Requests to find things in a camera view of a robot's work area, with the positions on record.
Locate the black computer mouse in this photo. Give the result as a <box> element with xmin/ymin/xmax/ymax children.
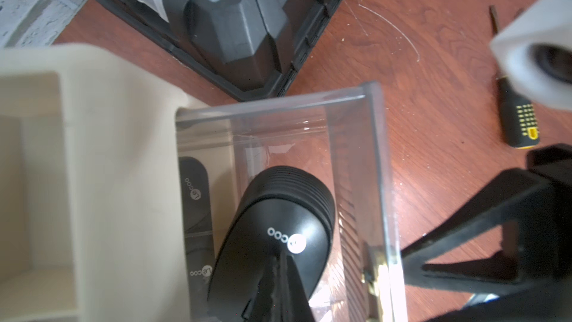
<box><xmin>179</xmin><ymin>157</ymin><xmax>215</xmax><ymax>321</ymax></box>
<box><xmin>208</xmin><ymin>165</ymin><xmax>335</xmax><ymax>321</ymax></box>

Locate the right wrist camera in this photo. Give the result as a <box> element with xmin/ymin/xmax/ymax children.
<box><xmin>490</xmin><ymin>0</ymin><xmax>571</xmax><ymax>111</ymax></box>

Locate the yellow black screwdriver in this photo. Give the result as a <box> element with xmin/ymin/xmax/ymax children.
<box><xmin>488</xmin><ymin>5</ymin><xmax>540</xmax><ymax>150</ymax></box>

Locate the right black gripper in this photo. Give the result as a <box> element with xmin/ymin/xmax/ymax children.
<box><xmin>402</xmin><ymin>144</ymin><xmax>571</xmax><ymax>321</ymax></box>

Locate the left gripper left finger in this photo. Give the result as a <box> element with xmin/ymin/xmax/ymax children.
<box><xmin>244</xmin><ymin>256</ymin><xmax>281</xmax><ymax>321</ymax></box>

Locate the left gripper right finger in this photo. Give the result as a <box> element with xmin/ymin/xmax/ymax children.
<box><xmin>280</xmin><ymin>253</ymin><xmax>315</xmax><ymax>322</ymax></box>

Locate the transparent grey top drawer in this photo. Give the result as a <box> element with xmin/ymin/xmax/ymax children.
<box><xmin>176</xmin><ymin>82</ymin><xmax>408</xmax><ymax>321</ymax></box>

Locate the black plastic toolbox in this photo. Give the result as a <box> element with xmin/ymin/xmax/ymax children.
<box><xmin>96</xmin><ymin>0</ymin><xmax>343</xmax><ymax>101</ymax></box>

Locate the beige drawer organizer cabinet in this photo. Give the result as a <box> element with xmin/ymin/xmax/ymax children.
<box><xmin>1</xmin><ymin>44</ymin><xmax>203</xmax><ymax>321</ymax></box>

